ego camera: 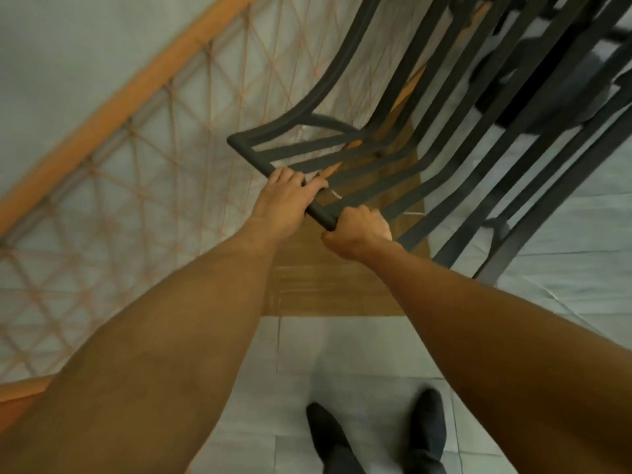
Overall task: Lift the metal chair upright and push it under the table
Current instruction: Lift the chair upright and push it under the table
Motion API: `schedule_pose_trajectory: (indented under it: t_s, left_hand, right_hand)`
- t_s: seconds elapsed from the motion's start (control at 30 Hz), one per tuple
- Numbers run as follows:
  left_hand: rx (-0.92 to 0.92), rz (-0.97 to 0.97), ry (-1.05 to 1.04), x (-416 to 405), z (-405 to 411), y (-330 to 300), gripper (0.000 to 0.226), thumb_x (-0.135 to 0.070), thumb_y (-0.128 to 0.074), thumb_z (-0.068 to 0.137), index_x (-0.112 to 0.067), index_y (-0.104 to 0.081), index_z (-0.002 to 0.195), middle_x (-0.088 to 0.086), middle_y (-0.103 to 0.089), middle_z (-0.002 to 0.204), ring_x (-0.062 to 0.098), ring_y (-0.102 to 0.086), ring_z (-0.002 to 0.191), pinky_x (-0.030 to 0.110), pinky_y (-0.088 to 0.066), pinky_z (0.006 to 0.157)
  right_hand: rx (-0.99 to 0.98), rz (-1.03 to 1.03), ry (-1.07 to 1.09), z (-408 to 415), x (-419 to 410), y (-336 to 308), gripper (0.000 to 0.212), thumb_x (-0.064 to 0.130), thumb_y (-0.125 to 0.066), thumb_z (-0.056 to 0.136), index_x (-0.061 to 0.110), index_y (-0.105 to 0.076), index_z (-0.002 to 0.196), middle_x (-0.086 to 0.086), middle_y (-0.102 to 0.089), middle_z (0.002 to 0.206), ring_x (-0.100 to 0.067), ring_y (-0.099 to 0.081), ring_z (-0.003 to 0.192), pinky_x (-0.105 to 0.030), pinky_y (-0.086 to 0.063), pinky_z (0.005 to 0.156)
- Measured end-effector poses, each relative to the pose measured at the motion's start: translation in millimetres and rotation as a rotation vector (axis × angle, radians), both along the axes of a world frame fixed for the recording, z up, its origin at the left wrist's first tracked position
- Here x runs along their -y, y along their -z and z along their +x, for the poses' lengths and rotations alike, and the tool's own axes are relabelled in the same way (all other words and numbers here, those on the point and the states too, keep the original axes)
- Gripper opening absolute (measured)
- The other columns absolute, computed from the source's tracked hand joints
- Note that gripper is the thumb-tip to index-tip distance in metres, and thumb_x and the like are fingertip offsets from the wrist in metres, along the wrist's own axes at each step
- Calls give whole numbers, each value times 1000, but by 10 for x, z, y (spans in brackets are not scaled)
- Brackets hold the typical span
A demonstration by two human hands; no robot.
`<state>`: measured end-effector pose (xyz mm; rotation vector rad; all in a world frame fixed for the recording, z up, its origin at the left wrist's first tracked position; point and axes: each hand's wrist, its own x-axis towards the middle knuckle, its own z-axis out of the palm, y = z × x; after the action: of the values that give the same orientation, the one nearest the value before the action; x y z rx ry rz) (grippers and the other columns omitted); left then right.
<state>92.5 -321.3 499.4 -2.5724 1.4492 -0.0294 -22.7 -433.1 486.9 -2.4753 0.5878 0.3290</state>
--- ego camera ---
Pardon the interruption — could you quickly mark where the dark round stool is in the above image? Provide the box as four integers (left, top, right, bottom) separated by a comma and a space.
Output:
469, 32, 616, 137

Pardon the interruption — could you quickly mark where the dark metal slatted chair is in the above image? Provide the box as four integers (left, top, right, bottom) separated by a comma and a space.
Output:
227, 0, 632, 287

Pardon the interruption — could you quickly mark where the person's left black shoe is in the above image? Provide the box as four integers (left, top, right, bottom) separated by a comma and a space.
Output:
305, 402, 367, 474

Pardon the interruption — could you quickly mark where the person's right hand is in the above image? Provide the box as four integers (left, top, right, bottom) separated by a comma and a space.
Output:
321, 204, 394, 263

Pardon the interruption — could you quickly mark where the person's right black shoe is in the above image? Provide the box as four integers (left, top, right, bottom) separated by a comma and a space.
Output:
404, 387, 448, 474

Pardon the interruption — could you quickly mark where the wooden frame with woven cord lattice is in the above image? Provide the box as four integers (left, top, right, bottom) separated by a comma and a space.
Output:
0, 0, 435, 435

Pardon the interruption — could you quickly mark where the person's black shoe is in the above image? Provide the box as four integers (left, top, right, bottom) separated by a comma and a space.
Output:
305, 402, 367, 474
404, 387, 448, 474

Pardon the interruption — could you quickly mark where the person's right forearm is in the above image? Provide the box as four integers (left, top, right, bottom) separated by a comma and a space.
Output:
362, 241, 632, 474

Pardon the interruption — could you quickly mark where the person's left forearm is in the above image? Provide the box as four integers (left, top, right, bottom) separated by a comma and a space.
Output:
0, 219, 278, 474

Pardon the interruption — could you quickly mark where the person's left hand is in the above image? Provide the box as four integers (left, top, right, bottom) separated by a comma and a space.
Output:
248, 166, 330, 246

